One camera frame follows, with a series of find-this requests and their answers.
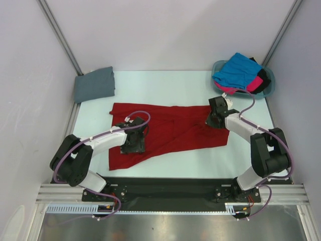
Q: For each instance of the left white cable duct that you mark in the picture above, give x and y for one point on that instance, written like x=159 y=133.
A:
x=80 y=209

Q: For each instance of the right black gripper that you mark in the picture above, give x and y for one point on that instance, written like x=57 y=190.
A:
x=209 y=121

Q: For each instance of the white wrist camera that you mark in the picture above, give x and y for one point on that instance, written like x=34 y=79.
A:
x=128 y=120
x=229 y=102

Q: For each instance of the right white cable duct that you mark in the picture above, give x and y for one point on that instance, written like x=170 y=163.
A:
x=236 y=208

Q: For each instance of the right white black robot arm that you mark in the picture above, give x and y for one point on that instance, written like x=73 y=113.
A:
x=269 y=152

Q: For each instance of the white cable duct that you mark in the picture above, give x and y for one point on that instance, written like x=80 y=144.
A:
x=236 y=208
x=80 y=209

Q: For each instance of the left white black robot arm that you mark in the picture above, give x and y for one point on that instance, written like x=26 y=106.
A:
x=71 y=162

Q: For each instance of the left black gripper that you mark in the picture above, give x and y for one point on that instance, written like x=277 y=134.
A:
x=139 y=148

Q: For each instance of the right aluminium corner post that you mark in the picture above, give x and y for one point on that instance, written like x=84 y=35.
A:
x=282 y=31

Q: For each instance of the folded grey t shirt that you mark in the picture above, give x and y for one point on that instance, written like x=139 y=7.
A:
x=97 y=84

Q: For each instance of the left aluminium corner post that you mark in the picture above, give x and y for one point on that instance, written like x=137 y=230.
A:
x=45 y=8

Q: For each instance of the aluminium front rail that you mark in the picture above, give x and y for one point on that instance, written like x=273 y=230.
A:
x=281 y=194

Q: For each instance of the pink t shirt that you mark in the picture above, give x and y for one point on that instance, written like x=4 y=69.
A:
x=251 y=87

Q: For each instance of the red t shirt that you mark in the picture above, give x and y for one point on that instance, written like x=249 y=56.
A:
x=171 y=129

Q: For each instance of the teal plastic basket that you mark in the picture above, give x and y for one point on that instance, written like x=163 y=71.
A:
x=269 y=90

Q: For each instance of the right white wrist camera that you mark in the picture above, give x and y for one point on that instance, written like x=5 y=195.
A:
x=229 y=102

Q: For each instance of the blue t shirt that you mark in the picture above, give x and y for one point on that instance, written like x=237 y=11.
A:
x=238 y=72

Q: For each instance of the black t shirt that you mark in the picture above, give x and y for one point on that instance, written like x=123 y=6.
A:
x=266 y=81

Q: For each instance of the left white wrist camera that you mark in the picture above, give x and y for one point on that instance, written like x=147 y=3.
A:
x=128 y=120

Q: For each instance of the aluminium corner post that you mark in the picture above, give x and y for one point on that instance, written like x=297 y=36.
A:
x=45 y=8
x=282 y=31

